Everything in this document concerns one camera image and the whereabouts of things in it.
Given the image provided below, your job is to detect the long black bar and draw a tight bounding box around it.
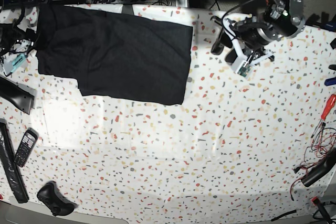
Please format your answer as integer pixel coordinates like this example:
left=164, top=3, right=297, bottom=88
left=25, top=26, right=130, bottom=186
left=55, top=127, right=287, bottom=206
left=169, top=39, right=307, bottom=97
left=1, top=120, right=29, bottom=204

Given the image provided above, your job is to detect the black curved plastic part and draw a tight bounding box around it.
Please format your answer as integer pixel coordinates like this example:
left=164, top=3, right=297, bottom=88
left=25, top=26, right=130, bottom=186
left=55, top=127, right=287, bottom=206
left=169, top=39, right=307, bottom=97
left=1, top=76, right=37, bottom=115

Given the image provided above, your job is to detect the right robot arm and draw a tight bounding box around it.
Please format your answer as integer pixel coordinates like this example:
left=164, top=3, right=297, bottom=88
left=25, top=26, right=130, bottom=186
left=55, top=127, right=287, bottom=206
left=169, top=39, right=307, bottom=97
left=1, top=0, right=203, bottom=62

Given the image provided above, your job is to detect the turquoise highlighter marker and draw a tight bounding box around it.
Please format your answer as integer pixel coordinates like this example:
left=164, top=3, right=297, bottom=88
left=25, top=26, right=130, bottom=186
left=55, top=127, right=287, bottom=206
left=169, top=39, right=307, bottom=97
left=2, top=53, right=27, bottom=77

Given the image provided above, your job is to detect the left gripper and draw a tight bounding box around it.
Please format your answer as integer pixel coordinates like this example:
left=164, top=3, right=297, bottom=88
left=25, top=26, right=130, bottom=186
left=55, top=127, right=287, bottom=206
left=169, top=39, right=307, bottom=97
left=211, top=16, right=275, bottom=78

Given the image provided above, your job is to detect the black cylinder handle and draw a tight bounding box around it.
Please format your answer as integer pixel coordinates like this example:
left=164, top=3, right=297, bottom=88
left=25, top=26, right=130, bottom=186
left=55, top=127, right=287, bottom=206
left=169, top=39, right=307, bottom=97
left=301, top=148, right=335, bottom=187

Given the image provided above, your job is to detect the black game controller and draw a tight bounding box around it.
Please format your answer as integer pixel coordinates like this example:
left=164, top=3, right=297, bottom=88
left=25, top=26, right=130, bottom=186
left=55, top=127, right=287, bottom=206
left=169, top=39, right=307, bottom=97
left=37, top=181, right=76, bottom=217

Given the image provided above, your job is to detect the black cable on table edge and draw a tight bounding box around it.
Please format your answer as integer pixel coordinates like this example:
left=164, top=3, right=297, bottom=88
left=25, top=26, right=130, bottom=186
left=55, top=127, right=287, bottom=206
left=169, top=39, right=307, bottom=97
left=270, top=209, right=297, bottom=222

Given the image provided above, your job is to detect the red black clamp tool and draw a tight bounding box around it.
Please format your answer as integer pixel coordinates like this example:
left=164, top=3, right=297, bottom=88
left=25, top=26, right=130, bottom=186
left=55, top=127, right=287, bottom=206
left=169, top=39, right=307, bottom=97
left=311, top=197, right=335, bottom=224

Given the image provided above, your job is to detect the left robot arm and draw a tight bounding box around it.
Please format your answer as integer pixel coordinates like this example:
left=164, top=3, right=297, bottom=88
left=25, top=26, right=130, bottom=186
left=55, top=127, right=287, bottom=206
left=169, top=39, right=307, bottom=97
left=211, top=0, right=306, bottom=78

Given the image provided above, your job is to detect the black cordless phone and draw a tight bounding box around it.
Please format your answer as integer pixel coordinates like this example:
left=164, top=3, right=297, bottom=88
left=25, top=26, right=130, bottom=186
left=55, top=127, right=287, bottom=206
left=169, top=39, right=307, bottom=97
left=14, top=128, right=38, bottom=167

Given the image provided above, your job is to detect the red black wire bundle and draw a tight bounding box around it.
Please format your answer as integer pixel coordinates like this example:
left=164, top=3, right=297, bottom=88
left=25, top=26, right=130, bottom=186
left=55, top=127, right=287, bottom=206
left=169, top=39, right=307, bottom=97
left=289, top=126, right=336, bottom=201

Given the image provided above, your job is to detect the red handled screwdriver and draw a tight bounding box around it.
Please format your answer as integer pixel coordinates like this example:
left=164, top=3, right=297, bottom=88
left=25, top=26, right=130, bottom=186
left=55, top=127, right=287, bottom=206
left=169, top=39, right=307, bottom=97
left=311, top=94, right=336, bottom=138

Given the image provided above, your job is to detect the blue marker pen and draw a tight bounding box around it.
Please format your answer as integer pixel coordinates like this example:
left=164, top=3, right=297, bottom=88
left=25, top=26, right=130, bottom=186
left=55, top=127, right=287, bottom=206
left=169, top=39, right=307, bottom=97
left=324, top=77, right=336, bottom=87

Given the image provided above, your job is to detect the black T-shirt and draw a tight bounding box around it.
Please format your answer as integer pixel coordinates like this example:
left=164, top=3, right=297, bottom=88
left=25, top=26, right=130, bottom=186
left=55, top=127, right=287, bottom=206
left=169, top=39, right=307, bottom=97
left=36, top=4, right=193, bottom=105

